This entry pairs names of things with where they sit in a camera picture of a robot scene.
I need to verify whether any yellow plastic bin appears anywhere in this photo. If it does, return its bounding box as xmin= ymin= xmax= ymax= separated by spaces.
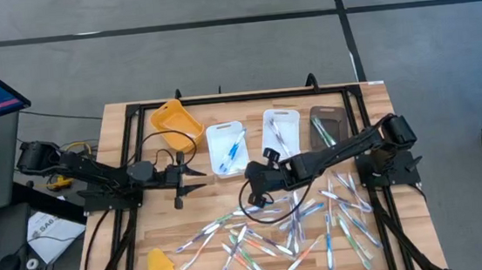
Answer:
xmin=147 ymin=96 xmax=207 ymax=157

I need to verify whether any yellow tool on floor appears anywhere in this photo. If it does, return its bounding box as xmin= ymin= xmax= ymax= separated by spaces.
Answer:
xmin=44 ymin=172 xmax=77 ymax=193

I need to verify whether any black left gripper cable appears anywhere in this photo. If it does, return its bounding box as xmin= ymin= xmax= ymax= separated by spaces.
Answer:
xmin=138 ymin=126 xmax=200 ymax=171

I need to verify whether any black desk leg bar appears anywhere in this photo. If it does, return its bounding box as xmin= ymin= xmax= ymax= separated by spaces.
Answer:
xmin=8 ymin=176 xmax=89 ymax=231

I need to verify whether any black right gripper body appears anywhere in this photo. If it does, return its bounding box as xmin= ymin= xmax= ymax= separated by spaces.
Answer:
xmin=242 ymin=155 xmax=295 ymax=197

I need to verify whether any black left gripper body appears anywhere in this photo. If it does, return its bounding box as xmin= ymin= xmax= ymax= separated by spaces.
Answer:
xmin=152 ymin=150 xmax=191 ymax=213

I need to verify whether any white plastic bin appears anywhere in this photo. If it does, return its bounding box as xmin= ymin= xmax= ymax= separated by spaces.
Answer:
xmin=204 ymin=118 xmax=254 ymax=180
xmin=258 ymin=105 xmax=305 ymax=160

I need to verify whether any thick black hanging cable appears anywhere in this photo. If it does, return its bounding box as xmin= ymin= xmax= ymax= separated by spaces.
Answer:
xmin=71 ymin=208 xmax=116 ymax=270

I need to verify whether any purple toothbrush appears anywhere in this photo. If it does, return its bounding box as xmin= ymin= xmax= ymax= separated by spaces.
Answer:
xmin=171 ymin=221 xmax=225 ymax=254
xmin=268 ymin=116 xmax=293 ymax=159
xmin=282 ymin=195 xmax=300 ymax=254
xmin=231 ymin=206 xmax=285 ymax=219
xmin=331 ymin=167 xmax=375 ymax=216
xmin=216 ymin=225 xmax=252 ymax=270
xmin=245 ymin=223 xmax=296 ymax=262

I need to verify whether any white printed paper sheet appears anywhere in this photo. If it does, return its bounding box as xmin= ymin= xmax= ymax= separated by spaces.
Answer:
xmin=24 ymin=206 xmax=90 ymax=267

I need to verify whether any orange toothbrush in clear wrapper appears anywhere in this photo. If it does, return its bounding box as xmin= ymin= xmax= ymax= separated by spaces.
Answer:
xmin=220 ymin=238 xmax=266 ymax=270
xmin=347 ymin=172 xmax=360 ymax=205
xmin=222 ymin=215 xmax=277 ymax=231
xmin=175 ymin=228 xmax=222 ymax=270
xmin=282 ymin=233 xmax=329 ymax=270
xmin=325 ymin=177 xmax=337 ymax=227
xmin=230 ymin=224 xmax=280 ymax=261

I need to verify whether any yellow and black cable bundle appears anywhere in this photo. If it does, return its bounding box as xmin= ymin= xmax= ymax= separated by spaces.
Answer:
xmin=60 ymin=138 xmax=95 ymax=159

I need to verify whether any grey translucent plastic bin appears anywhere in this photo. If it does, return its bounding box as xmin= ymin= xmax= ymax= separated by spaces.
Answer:
xmin=307 ymin=102 xmax=352 ymax=152

